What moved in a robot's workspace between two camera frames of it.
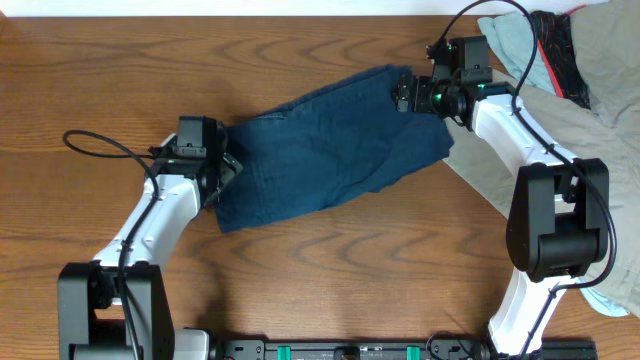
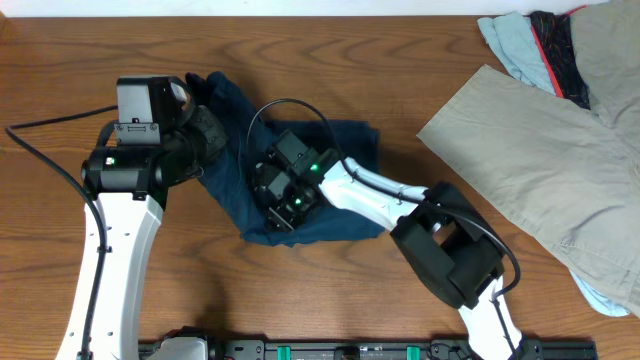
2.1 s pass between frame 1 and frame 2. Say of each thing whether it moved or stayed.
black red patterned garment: stayed
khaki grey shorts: stayed
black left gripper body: moved
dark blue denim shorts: moved
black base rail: stayed
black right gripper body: moved
